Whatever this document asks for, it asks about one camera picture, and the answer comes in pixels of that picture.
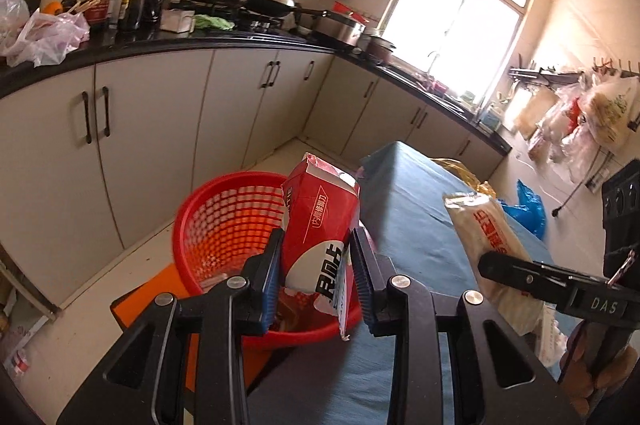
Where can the orange square stool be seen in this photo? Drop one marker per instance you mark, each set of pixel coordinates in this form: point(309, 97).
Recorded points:
point(165, 285)

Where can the green cloth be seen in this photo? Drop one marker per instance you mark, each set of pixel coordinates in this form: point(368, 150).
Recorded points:
point(212, 22)

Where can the blue plastic bag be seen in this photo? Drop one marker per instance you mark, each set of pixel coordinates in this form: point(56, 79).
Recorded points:
point(525, 205)

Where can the pink white plastic bag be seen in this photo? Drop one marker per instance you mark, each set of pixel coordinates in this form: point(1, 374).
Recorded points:
point(45, 37)

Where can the wall hook rack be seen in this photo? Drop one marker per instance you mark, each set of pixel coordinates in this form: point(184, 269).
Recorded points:
point(550, 75)

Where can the person's right hand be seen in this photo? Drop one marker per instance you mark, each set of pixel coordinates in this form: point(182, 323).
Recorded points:
point(580, 380)

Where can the kitchen window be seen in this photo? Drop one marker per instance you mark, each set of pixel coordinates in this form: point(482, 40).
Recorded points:
point(450, 15)

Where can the kitchen counter with white cabinets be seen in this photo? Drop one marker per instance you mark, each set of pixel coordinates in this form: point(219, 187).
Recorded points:
point(165, 115)

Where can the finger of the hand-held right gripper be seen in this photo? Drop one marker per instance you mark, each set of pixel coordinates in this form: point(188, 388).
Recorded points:
point(525, 277)

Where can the curved metal faucet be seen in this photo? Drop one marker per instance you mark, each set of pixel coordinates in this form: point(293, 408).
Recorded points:
point(432, 60)

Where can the white bag with red print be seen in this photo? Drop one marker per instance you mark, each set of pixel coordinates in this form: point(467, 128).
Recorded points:
point(490, 235)

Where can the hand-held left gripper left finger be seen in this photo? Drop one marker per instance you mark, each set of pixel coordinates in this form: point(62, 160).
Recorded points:
point(270, 275)

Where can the blue table cover cloth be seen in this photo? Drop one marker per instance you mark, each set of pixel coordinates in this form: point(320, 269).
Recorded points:
point(415, 215)

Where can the hanging plastic bags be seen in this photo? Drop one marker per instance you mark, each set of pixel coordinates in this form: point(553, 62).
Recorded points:
point(600, 115)

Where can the yellow plastic bag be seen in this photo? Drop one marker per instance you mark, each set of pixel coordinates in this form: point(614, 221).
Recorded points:
point(465, 172)

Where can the small white box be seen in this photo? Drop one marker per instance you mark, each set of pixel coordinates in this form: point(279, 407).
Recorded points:
point(177, 21)

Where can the red and white carton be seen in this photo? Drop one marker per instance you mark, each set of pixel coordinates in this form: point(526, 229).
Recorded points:
point(315, 215)

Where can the orange fruit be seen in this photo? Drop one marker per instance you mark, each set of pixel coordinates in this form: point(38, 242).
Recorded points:
point(50, 7)

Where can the silver rice cooker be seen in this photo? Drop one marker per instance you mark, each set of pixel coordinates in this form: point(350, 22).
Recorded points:
point(340, 27)

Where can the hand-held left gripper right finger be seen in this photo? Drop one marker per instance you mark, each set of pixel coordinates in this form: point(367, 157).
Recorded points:
point(360, 275)

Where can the red plastic basket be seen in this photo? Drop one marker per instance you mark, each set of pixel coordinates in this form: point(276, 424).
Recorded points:
point(220, 215)

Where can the stacked cooking pots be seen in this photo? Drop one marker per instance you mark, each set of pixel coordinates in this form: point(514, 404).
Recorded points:
point(380, 45)

